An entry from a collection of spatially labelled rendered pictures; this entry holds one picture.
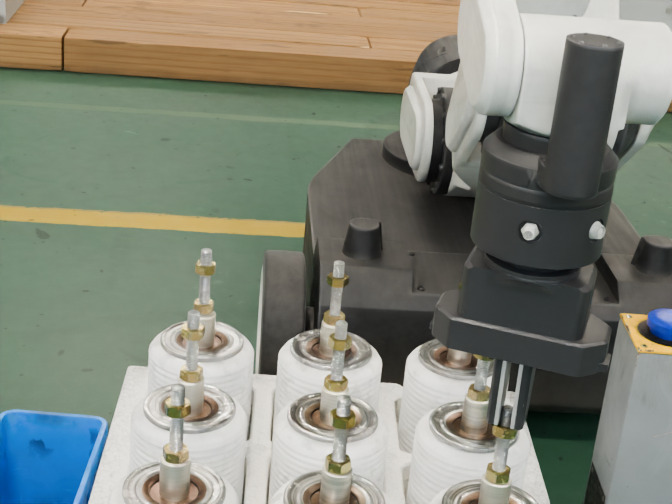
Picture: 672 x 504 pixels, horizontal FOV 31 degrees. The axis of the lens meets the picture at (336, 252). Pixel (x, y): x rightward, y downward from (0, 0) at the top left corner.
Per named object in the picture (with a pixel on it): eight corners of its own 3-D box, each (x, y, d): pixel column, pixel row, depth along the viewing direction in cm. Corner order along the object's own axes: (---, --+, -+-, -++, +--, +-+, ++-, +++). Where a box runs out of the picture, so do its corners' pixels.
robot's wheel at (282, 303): (254, 364, 161) (263, 223, 153) (292, 366, 161) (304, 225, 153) (253, 448, 142) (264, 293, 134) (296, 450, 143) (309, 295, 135)
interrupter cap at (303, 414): (347, 457, 97) (348, 449, 97) (268, 424, 100) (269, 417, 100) (394, 418, 103) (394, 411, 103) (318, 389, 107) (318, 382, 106)
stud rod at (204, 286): (206, 322, 112) (209, 247, 109) (209, 327, 111) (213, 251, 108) (195, 324, 111) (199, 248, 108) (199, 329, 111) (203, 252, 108)
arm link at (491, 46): (472, 135, 77) (448, 14, 87) (610, 143, 78) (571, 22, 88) (493, 50, 73) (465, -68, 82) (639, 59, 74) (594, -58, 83)
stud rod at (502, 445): (484, 495, 91) (498, 406, 88) (493, 490, 92) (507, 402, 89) (495, 501, 90) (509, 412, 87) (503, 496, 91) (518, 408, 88)
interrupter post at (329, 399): (336, 432, 100) (340, 397, 99) (312, 422, 101) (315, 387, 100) (352, 420, 102) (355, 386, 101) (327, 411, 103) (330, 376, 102)
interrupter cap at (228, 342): (146, 335, 113) (146, 328, 113) (219, 320, 117) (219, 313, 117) (183, 372, 107) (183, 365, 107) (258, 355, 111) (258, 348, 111)
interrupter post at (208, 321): (184, 341, 112) (185, 309, 111) (207, 337, 114) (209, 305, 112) (196, 353, 111) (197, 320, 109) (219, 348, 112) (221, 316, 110)
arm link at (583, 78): (465, 161, 85) (487, -3, 80) (615, 169, 86) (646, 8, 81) (499, 225, 74) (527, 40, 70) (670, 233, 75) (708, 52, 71)
